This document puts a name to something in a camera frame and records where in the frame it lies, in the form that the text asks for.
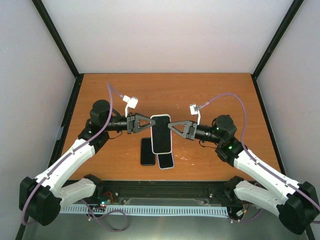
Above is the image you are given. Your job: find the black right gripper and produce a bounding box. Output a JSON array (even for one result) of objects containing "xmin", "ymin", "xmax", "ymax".
[{"xmin": 167, "ymin": 120, "xmax": 223, "ymax": 144}]

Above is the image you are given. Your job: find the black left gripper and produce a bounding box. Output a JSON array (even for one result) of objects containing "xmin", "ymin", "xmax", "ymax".
[{"xmin": 104, "ymin": 112, "xmax": 156, "ymax": 135}]

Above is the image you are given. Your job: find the cream phone case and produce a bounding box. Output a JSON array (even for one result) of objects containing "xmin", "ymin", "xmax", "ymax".
[{"xmin": 149, "ymin": 113, "xmax": 173, "ymax": 155}]

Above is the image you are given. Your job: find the black phone case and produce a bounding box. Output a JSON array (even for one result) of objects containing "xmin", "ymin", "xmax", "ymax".
[{"xmin": 140, "ymin": 137, "xmax": 157, "ymax": 167}]

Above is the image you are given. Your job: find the silver phone black screen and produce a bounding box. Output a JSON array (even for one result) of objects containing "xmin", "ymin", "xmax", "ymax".
[{"xmin": 140, "ymin": 137, "xmax": 156, "ymax": 166}]

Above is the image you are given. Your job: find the light blue phone case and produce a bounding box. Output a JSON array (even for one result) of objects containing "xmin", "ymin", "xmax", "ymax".
[{"xmin": 156, "ymin": 151, "xmax": 175, "ymax": 171}]

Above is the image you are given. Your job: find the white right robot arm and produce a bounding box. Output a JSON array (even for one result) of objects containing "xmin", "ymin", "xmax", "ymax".
[{"xmin": 168, "ymin": 115, "xmax": 320, "ymax": 235}]

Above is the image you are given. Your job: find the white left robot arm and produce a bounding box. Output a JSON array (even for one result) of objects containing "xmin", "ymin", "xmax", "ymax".
[{"xmin": 18, "ymin": 99, "xmax": 156, "ymax": 226}]

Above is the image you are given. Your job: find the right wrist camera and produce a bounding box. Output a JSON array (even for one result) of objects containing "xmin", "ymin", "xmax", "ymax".
[{"xmin": 189, "ymin": 103, "xmax": 201, "ymax": 125}]

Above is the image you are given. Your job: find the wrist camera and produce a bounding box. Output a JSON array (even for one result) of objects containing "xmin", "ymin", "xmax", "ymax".
[
  {"xmin": 122, "ymin": 95, "xmax": 139, "ymax": 117},
  {"xmin": 189, "ymin": 103, "xmax": 201, "ymax": 125}
]

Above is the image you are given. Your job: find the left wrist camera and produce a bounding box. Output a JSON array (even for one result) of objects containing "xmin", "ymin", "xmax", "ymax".
[{"xmin": 122, "ymin": 95, "xmax": 139, "ymax": 117}]

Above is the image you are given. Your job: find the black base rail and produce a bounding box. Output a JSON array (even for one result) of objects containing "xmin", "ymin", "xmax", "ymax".
[{"xmin": 84, "ymin": 180, "xmax": 248, "ymax": 207}]

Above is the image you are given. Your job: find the light blue cable duct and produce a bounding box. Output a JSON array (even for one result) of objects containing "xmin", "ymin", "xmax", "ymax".
[{"xmin": 59, "ymin": 204, "xmax": 229, "ymax": 216}]

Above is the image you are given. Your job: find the black frame post left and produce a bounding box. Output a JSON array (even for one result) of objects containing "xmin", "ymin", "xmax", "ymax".
[{"xmin": 32, "ymin": 0, "xmax": 80, "ymax": 79}]

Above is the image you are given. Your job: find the black frame post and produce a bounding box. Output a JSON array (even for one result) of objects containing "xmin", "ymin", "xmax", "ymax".
[
  {"xmin": 32, "ymin": 0, "xmax": 80, "ymax": 79},
  {"xmin": 251, "ymin": 0, "xmax": 304, "ymax": 81}
]

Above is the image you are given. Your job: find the black frame post right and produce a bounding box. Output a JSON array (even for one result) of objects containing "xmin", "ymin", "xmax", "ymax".
[{"xmin": 251, "ymin": 0, "xmax": 304, "ymax": 81}]

